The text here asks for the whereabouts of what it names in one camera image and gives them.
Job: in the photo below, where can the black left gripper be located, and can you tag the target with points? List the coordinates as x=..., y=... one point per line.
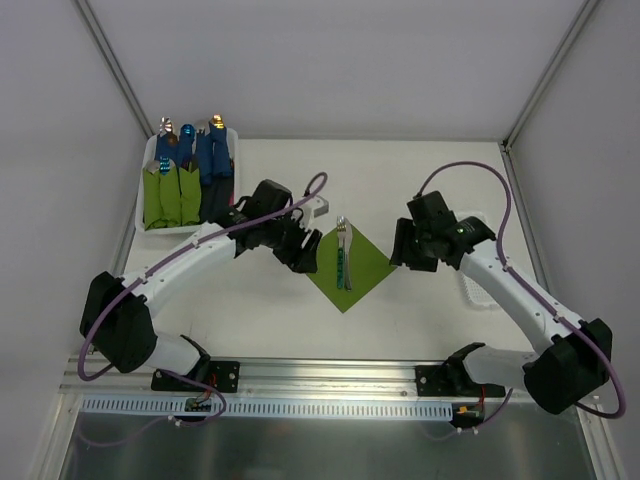
x=294, y=245

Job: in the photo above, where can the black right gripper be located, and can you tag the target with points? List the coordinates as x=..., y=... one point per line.
x=413, y=247

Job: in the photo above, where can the green paper napkin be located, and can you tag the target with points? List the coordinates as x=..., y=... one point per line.
x=369, y=267

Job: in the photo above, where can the silver table knife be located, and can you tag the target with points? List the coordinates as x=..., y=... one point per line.
x=347, y=266

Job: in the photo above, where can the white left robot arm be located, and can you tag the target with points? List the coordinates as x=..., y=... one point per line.
x=119, y=313

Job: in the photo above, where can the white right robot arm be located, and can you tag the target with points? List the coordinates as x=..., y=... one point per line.
x=569, y=355

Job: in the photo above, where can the dark rolled napkin bundle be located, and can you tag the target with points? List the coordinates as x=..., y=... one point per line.
x=215, y=197

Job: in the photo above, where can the green rolled napkin bundle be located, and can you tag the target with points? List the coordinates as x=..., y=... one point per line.
x=169, y=192
x=152, y=213
x=190, y=193

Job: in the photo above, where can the white perforated utensil tray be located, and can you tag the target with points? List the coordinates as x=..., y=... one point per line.
x=475, y=296

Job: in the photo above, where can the white bin of rolled napkins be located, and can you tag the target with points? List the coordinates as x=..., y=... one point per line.
x=149, y=153

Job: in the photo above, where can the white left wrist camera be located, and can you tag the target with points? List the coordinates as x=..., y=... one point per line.
x=315, y=207

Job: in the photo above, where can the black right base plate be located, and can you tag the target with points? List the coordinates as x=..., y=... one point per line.
x=432, y=380

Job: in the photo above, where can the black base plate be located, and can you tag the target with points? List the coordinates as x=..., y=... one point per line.
x=432, y=380
x=223, y=376

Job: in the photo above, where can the aluminium mounting rail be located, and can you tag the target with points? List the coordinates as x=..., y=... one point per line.
x=279, y=378

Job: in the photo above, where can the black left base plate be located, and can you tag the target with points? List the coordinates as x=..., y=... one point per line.
x=223, y=376

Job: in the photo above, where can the white slotted cable duct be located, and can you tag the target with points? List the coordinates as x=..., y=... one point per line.
x=269, y=408

